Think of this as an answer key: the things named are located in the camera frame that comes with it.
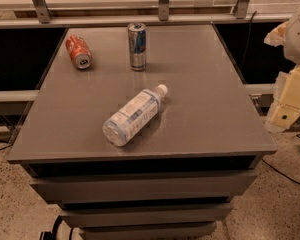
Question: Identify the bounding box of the clear blue-labelled plastic bottle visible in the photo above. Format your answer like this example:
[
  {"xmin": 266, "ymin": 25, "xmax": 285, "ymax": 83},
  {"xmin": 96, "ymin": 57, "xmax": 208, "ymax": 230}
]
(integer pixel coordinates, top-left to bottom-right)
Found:
[{"xmin": 102, "ymin": 84, "xmax": 168, "ymax": 147}]

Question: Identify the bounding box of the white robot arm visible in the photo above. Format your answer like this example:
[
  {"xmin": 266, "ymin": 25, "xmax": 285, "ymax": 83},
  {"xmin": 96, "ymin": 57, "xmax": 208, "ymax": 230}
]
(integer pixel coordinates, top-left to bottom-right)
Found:
[{"xmin": 264, "ymin": 7, "xmax": 300, "ymax": 133}]

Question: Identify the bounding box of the grey drawer cabinet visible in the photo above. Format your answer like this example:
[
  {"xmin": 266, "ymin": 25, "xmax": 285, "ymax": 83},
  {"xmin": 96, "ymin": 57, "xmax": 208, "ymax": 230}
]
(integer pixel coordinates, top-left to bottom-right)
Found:
[{"xmin": 8, "ymin": 26, "xmax": 276, "ymax": 240}]

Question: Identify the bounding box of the blue silver energy drink can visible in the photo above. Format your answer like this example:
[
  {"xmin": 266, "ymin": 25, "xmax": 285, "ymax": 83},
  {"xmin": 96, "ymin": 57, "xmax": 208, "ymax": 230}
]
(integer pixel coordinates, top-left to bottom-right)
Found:
[{"xmin": 128, "ymin": 23, "xmax": 146, "ymax": 71}]

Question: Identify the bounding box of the red soda can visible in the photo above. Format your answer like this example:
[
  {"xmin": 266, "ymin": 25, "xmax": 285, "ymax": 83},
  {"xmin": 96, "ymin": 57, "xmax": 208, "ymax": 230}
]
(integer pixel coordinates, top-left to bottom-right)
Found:
[{"xmin": 66, "ymin": 35, "xmax": 92, "ymax": 70}]

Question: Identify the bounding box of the metal railing frame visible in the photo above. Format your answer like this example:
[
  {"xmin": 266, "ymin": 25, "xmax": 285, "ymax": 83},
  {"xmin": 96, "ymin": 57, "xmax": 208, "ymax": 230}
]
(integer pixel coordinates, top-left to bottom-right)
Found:
[{"xmin": 0, "ymin": 0, "xmax": 300, "ymax": 91}]

